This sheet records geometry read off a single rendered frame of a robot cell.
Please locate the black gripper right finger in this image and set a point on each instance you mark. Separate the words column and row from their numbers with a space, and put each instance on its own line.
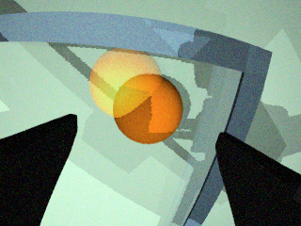
column 261, row 191

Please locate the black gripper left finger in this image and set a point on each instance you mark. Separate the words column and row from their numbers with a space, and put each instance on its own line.
column 30, row 165

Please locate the clear low l-shaped wall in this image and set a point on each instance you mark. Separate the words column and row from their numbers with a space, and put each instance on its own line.
column 212, row 121

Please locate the blue-grey l-shaped wall top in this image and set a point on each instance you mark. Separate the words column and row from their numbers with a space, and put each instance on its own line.
column 156, row 36

